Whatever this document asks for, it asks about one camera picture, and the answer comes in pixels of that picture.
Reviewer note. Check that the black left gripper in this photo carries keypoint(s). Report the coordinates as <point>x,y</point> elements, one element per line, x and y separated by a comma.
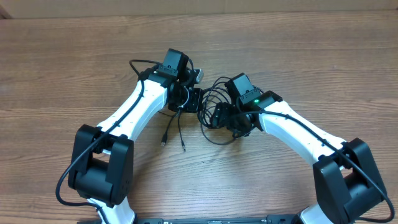
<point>196,104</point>

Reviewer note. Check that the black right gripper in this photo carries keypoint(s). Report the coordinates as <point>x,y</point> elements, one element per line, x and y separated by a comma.
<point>220,115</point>

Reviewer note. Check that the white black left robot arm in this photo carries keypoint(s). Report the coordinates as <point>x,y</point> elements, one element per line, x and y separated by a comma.
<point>102,159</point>

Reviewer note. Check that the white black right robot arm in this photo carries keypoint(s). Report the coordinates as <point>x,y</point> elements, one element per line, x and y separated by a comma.
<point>348,184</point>

